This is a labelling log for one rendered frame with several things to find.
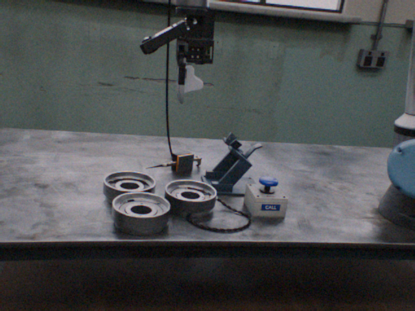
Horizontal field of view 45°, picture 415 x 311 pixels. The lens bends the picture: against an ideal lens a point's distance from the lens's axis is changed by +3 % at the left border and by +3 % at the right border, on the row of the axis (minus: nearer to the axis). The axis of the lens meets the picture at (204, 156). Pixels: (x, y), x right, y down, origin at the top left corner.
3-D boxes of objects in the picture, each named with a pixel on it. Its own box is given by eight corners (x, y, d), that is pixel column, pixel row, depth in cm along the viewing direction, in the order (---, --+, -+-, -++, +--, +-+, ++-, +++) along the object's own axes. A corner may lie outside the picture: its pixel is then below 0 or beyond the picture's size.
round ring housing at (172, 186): (172, 221, 93) (174, 202, 91) (157, 198, 102) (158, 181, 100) (222, 218, 97) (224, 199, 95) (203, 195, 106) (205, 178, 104)
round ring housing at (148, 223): (178, 230, 90) (181, 210, 88) (126, 243, 84) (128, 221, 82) (151, 207, 97) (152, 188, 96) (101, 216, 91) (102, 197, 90)
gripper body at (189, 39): (213, 67, 110) (216, 10, 106) (174, 65, 109) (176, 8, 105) (209, 63, 117) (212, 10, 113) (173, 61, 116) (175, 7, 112)
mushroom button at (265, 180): (259, 203, 99) (262, 181, 98) (253, 195, 103) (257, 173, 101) (277, 204, 100) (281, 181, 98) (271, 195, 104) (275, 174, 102)
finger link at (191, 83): (202, 106, 113) (204, 66, 110) (177, 105, 112) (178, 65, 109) (201, 104, 116) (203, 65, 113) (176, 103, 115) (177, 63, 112)
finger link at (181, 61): (185, 85, 109) (187, 45, 107) (177, 85, 109) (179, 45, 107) (183, 83, 114) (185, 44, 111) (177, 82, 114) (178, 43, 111)
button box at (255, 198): (252, 218, 98) (255, 195, 97) (243, 202, 105) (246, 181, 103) (290, 218, 100) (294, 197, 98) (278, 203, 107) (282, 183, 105)
